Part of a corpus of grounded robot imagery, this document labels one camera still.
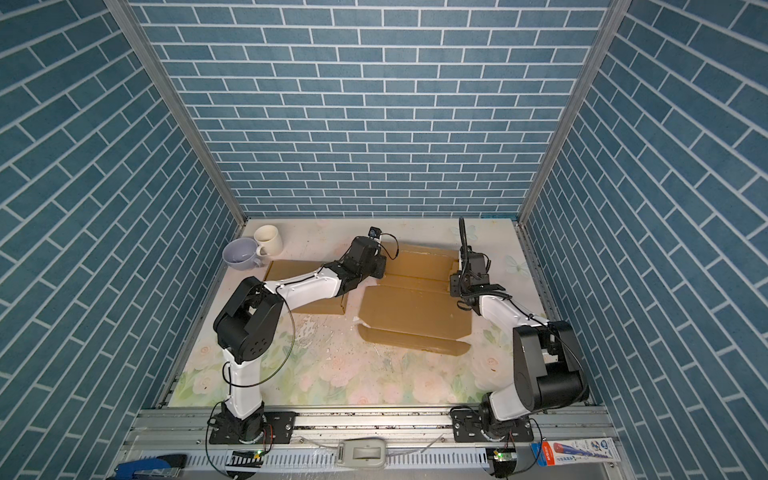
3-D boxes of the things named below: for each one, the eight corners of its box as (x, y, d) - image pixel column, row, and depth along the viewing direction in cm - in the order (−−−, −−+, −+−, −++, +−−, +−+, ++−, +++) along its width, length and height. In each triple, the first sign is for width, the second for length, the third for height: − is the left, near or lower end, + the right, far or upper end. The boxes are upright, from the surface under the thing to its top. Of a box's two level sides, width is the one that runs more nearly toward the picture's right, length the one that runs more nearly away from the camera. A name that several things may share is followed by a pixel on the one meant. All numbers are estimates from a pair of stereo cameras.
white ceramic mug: (264, 264, 108) (255, 248, 101) (262, 243, 114) (253, 226, 107) (285, 258, 110) (277, 242, 103) (282, 238, 116) (274, 221, 109)
